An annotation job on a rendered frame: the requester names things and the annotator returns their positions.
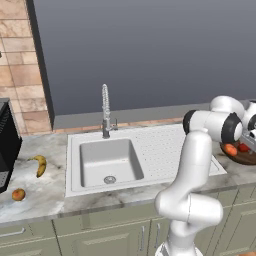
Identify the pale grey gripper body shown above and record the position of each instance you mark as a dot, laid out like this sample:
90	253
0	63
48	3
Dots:
249	139

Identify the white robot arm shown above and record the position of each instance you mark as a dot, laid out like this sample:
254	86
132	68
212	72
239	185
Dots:
195	166

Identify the dark wooden bowl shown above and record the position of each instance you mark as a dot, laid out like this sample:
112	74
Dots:
245	158

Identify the white sink with drainboard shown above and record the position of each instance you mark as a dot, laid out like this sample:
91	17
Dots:
156	150

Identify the pale green sink panel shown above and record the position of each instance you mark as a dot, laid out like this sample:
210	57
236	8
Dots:
110	218

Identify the red vegetable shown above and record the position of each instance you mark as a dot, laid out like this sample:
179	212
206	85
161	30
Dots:
243	147

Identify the orange vegetable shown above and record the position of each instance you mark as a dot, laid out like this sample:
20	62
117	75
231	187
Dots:
230	149

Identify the pale green drawer front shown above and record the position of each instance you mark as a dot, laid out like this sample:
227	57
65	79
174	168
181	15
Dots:
246	195
30	226

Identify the pale green cupboard door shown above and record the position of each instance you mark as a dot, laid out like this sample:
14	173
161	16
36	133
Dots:
30	248
238	230
106	243
163	238

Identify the dark grey window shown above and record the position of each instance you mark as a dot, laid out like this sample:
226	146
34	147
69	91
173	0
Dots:
140	53

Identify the silver spring tap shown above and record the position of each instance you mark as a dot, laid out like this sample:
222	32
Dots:
106	110

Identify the yellow banana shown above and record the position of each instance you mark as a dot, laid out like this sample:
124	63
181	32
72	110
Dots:
41	164

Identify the orange red peach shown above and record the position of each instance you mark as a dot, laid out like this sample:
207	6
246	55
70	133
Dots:
18	194

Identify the black countertop appliance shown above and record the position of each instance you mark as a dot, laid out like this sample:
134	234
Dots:
7	143

